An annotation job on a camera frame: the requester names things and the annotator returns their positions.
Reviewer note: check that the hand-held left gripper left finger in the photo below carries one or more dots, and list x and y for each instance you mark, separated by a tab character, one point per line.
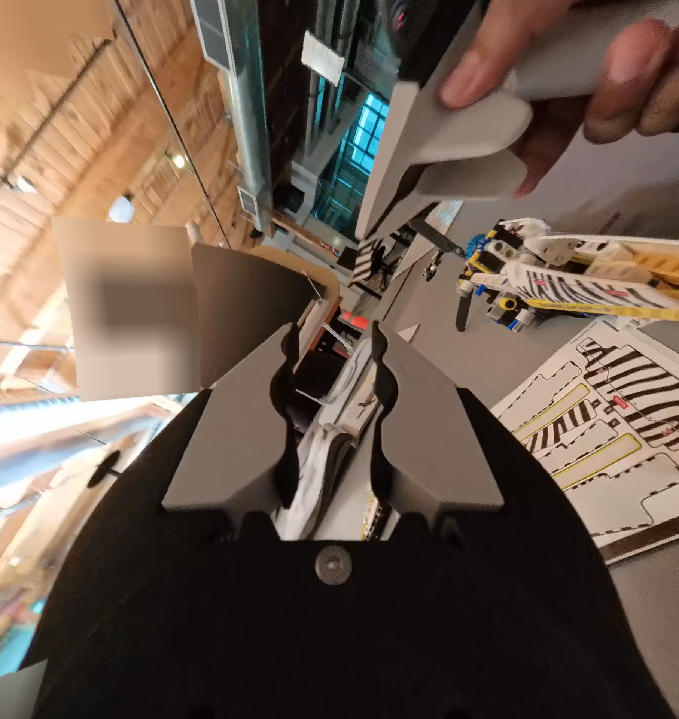
227	444

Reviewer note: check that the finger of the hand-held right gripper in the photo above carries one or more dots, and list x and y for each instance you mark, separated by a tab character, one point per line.
474	177
395	146

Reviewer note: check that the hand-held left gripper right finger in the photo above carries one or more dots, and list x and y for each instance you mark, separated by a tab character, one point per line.
435	444

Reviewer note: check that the zebra sticker sheet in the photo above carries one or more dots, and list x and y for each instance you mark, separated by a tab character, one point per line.
614	438

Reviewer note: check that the lego instruction booklet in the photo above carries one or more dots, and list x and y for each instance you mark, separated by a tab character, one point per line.
317	477

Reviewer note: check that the small lego assembly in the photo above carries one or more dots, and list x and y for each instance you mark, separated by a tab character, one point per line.
432	267

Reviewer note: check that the zebra striped lego helicopter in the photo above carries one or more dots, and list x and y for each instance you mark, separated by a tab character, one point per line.
569	281

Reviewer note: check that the person's right hand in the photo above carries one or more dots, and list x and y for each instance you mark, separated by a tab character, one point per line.
485	67

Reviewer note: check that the large printed cardboard sheet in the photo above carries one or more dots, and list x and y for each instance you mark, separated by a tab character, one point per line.
446	213

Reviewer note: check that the hanging white paper sign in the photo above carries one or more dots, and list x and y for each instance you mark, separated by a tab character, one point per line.
321	56

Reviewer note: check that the black pole with round disc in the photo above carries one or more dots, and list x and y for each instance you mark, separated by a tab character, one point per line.
103	469

